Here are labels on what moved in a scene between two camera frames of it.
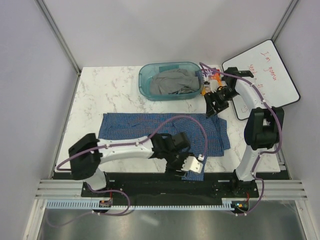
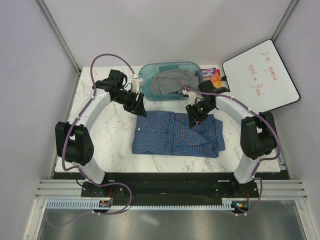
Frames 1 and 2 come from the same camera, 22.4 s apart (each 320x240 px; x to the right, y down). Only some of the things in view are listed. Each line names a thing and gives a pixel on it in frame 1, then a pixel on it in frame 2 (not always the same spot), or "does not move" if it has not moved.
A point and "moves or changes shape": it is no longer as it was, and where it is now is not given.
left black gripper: x=171 y=170 to x=137 y=107
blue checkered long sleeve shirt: x=203 y=133 moves or changes shape
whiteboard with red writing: x=271 y=77 does not move
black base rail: x=169 y=188 does not move
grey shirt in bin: x=177 y=81 does not move
